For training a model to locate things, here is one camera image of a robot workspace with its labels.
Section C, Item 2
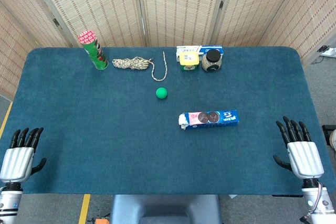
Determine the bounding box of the green ball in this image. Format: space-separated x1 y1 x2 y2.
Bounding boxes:
155 87 168 100

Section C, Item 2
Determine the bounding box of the dark blue table mat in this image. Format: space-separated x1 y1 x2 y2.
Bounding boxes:
0 47 330 196

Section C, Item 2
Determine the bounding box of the yellow lidded green container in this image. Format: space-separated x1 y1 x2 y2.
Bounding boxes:
179 51 199 72

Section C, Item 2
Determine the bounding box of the blue cookie package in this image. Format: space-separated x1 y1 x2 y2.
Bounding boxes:
178 110 239 131

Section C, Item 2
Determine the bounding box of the black lidded glass jar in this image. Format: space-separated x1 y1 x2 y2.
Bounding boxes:
201 49 222 73

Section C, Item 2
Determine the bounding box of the orange device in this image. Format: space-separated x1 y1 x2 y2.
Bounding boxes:
88 217 110 224

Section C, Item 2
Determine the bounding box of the woven folding screen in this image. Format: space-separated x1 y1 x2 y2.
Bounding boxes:
0 0 336 101

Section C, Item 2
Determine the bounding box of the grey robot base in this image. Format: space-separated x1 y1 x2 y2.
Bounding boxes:
110 194 223 224

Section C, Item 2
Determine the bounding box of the green chip can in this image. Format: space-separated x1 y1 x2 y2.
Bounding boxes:
78 30 109 71

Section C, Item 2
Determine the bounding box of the white power strip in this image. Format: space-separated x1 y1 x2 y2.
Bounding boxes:
316 45 336 58

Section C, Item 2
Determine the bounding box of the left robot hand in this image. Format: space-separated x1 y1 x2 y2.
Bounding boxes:
0 127 47 183

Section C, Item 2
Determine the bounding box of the white and blue flat box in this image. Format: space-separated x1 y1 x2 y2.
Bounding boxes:
176 45 224 59

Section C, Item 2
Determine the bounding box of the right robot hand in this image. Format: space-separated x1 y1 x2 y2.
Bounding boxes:
272 115 324 180

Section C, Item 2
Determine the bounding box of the braided rope bundle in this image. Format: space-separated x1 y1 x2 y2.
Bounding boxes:
112 51 169 82

